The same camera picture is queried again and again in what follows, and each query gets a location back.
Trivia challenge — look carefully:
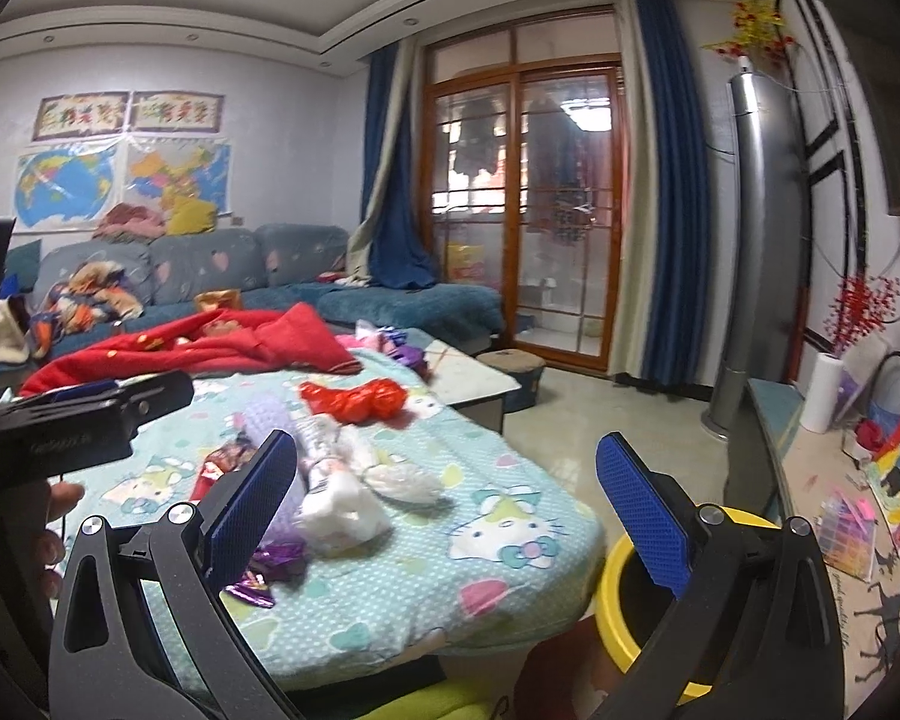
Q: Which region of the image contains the blue grey sofa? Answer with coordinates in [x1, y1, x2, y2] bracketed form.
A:
[9, 223, 505, 353]

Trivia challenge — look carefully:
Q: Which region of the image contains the embroidered wall picture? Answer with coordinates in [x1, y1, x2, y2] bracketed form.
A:
[128, 89, 226, 133]
[32, 91, 131, 142]

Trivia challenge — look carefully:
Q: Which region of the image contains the small round stool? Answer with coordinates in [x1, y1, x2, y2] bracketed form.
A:
[478, 348, 546, 413]

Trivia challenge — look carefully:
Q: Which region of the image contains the Hello Kitty teal quilt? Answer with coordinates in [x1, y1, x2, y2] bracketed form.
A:
[63, 351, 605, 692]

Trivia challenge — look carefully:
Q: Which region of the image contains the person's left hand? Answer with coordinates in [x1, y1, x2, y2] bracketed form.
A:
[37, 481, 86, 600]

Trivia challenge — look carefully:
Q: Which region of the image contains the red blanket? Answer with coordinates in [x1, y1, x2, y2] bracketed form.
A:
[20, 302, 362, 397]

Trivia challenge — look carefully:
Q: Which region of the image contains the purple clothes pile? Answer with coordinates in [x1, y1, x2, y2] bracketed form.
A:
[354, 320, 429, 379]

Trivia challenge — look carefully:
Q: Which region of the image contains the blue curtain left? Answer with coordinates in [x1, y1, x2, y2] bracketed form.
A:
[346, 37, 437, 289]

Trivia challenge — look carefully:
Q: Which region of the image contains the white coffee table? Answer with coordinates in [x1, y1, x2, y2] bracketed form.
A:
[408, 328, 520, 434]

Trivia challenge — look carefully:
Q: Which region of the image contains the china map poster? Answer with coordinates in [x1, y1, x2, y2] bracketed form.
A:
[121, 137, 232, 215]

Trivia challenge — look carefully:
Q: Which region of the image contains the white printed plastic bag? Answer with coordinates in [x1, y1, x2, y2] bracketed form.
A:
[295, 415, 445, 554]

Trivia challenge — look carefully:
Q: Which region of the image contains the tv cabinet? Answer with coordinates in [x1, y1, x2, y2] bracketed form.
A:
[724, 379, 900, 718]

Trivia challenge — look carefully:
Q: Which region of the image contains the purple candy wrapper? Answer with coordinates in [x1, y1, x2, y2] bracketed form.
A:
[224, 539, 307, 610]

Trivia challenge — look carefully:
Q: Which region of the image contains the red berry branch decoration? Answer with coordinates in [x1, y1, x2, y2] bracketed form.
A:
[824, 275, 899, 356]

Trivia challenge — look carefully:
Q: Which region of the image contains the red plastic bag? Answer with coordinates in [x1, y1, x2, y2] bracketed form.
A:
[299, 379, 408, 424]

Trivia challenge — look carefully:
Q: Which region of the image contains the blue curtain right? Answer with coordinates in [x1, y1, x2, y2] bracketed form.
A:
[635, 0, 712, 387]

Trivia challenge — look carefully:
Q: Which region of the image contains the right embroidered wall picture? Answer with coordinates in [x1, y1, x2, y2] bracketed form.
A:
[128, 89, 226, 133]

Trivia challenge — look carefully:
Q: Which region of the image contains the left embroidered wall picture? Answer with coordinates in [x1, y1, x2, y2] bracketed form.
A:
[32, 91, 131, 142]

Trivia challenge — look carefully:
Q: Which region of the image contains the yellow rimmed trash bin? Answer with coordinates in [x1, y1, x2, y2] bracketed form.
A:
[593, 505, 782, 706]

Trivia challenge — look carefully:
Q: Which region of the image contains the bead organiser box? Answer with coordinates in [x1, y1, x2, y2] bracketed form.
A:
[814, 493, 877, 582]

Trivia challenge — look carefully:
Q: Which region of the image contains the silver tower air conditioner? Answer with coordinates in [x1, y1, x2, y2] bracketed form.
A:
[702, 70, 808, 439]

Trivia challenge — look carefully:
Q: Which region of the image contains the wooden glass sliding door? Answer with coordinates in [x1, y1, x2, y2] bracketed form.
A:
[418, 5, 629, 374]

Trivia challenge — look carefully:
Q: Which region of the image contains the yellow red flower decoration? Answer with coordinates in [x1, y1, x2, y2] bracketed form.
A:
[704, 0, 795, 68]

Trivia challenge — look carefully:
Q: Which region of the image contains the world map poster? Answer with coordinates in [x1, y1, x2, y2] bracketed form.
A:
[13, 142, 119, 231]

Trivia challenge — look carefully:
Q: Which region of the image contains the blue curtain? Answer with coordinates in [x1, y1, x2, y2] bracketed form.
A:
[635, 0, 712, 387]
[346, 37, 437, 289]

